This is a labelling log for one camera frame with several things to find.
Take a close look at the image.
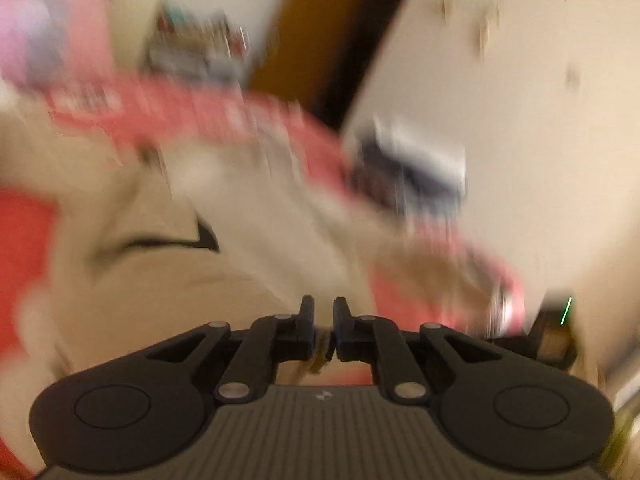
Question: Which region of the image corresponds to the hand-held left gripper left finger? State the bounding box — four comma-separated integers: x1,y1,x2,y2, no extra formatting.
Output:
142,296,317,406

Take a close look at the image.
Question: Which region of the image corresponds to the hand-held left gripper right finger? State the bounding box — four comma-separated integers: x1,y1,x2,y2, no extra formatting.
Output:
332,296,503,406

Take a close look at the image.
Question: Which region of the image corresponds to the cream fleece garment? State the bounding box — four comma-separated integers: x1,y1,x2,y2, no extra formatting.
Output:
15,135,401,386

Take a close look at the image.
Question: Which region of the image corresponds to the dark grey folded garment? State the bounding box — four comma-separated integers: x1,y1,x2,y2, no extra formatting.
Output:
347,140,463,221

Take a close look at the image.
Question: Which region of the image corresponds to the red floral blanket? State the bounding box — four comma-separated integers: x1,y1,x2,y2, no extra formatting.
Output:
0,70,526,480

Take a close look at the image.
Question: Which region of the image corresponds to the white folded garment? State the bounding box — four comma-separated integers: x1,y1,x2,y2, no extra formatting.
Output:
375,120,468,191

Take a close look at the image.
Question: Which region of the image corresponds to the white desk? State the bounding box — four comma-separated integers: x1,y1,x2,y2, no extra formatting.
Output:
142,2,251,83

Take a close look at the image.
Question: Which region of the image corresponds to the wooden door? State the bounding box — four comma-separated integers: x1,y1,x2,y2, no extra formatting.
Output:
250,0,366,106

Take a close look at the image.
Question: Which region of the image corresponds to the pink grey floral duvet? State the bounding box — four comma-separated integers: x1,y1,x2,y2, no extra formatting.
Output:
0,0,116,91

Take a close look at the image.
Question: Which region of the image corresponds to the long cloth on wall hook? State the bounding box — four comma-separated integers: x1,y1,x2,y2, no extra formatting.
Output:
474,2,502,57

